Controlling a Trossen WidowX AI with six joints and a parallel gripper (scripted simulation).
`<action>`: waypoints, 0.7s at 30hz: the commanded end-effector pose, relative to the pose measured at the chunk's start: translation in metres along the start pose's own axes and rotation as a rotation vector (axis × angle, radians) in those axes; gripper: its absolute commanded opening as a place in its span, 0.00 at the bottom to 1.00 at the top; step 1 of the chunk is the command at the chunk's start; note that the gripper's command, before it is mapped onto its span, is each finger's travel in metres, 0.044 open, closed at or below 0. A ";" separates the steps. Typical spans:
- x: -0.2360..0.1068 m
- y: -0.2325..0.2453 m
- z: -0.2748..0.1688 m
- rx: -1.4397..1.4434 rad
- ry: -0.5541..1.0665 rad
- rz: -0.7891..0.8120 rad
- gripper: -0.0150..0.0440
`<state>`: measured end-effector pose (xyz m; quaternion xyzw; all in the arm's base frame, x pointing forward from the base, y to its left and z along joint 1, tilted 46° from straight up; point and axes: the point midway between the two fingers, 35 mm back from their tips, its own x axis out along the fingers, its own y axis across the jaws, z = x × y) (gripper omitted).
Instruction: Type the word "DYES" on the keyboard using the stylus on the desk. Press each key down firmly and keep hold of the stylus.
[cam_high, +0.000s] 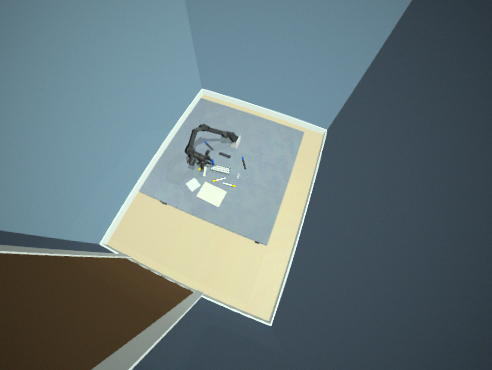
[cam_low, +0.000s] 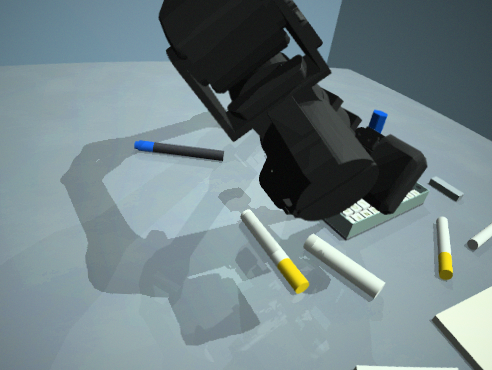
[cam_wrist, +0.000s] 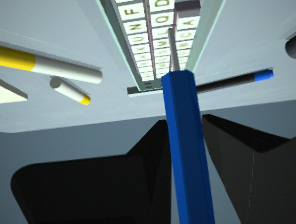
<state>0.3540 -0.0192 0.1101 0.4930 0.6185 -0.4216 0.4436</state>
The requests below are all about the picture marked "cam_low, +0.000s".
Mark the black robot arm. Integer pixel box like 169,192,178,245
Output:
158,0,379,222

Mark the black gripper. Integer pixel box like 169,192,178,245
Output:
319,85,427,215

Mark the blue stylus with white tip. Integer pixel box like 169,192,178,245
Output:
368,110,388,134

